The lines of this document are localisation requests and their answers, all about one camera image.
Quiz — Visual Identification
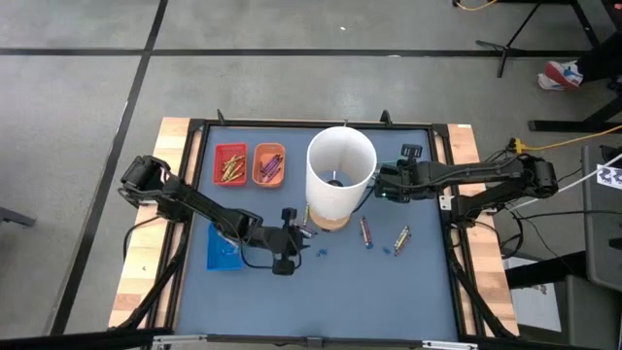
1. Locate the round wooden lamp base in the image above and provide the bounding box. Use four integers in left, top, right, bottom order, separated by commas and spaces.
309, 206, 352, 231

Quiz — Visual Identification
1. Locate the grey cabinet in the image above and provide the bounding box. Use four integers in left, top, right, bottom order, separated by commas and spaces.
580, 143, 622, 293

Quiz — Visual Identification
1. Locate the person's leg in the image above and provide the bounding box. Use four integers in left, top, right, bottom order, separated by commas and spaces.
575, 31, 622, 87

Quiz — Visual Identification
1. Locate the white cable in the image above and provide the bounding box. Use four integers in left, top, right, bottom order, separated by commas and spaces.
504, 153, 622, 213

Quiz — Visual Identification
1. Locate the printed marker sheet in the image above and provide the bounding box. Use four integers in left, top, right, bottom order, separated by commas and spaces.
596, 163, 622, 191

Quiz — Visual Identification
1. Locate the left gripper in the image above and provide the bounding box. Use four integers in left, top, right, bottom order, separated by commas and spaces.
251, 207, 313, 277

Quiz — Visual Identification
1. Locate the yellow extension cable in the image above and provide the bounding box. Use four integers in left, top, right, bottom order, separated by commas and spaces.
509, 123, 622, 153

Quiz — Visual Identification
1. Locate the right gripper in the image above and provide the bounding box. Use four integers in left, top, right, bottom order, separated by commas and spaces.
373, 144, 433, 202

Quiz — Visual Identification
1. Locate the person's shoe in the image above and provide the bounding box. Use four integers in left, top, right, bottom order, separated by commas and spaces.
536, 59, 584, 92

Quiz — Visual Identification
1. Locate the orange plastic bin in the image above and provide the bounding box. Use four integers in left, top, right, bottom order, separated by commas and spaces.
252, 141, 287, 189

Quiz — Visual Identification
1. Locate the black tripod stand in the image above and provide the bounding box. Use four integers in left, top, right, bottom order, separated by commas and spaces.
473, 0, 608, 79

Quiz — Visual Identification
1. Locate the aluminium rail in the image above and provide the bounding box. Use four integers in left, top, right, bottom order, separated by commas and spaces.
150, 332, 480, 350

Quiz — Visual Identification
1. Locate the black stand base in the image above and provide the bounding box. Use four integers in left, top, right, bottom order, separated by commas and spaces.
527, 82, 622, 135

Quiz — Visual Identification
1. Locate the white lampshade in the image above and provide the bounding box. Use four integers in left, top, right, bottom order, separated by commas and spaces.
305, 124, 378, 221

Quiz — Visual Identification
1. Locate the blue plastic basket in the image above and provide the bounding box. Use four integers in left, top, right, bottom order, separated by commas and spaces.
206, 222, 245, 271

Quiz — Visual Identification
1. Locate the red plastic basket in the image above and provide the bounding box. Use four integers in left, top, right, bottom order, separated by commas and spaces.
213, 141, 250, 187

